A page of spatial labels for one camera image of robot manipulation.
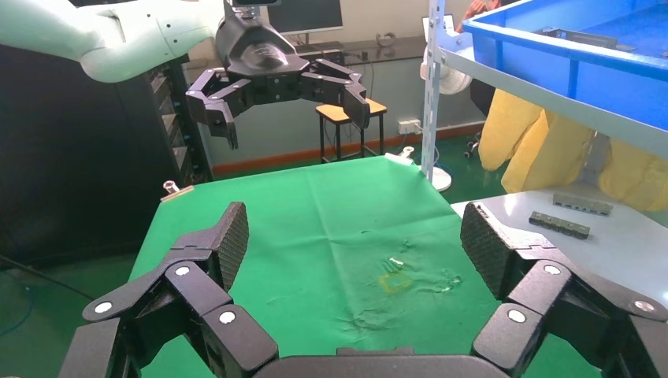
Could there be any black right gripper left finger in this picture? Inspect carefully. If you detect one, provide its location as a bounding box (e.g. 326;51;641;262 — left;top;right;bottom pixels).
57;200;280;378

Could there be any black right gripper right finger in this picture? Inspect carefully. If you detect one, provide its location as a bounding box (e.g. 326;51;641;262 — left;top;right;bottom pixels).
458;200;668;378

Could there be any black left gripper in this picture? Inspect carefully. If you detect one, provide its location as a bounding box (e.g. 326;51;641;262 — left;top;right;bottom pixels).
185;14;373;151

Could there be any wooden stool with black legs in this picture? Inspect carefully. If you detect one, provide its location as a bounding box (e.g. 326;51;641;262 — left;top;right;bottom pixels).
315;98;388;164

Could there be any grey metal connector strip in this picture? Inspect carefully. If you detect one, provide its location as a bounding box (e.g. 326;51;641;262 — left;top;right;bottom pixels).
551;193;614;217
528;210;592;241

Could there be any black computer monitor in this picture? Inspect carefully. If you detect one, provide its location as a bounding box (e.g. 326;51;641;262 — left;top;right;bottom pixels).
267;0;344;36

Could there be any black drawer cabinet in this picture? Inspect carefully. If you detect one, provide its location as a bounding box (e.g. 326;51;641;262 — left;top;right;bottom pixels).
140;57;214;183

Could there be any silver binder clip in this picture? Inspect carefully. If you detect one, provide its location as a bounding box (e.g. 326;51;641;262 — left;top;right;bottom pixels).
384;146;418;167
158;180;195;203

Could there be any black desk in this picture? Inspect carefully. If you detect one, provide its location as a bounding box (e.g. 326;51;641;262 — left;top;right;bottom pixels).
295;35;432;66

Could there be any green table cloth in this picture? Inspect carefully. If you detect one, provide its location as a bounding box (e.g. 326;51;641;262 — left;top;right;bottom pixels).
128;155;601;378

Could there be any yellow mesh bag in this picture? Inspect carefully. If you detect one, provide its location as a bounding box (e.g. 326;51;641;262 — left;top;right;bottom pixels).
477;88;668;213

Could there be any large black panel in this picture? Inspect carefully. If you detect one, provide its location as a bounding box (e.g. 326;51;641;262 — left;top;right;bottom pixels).
0;44;179;268

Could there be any white round base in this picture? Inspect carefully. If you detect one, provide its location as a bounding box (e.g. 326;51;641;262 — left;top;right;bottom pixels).
417;44;474;193

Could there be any black office chair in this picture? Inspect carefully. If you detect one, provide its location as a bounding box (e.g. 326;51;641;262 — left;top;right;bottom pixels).
462;78;497;160

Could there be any person in orange jacket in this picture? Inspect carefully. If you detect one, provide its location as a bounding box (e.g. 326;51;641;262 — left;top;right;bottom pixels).
456;0;502;32

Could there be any blue plastic bin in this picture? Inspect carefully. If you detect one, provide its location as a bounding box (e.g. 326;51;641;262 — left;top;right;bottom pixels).
462;0;668;132

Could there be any black floor cable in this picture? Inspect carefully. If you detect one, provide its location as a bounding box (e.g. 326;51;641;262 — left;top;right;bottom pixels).
0;254;96;302

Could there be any blue floor cable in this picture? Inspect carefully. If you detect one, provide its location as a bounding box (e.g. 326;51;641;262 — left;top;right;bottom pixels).
0;283;39;340

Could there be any white slotted angle post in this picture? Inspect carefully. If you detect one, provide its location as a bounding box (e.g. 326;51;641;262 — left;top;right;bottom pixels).
420;0;447;181

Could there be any silver sheet metal bracket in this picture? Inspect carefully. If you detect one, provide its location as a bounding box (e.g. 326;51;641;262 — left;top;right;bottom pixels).
541;27;636;52

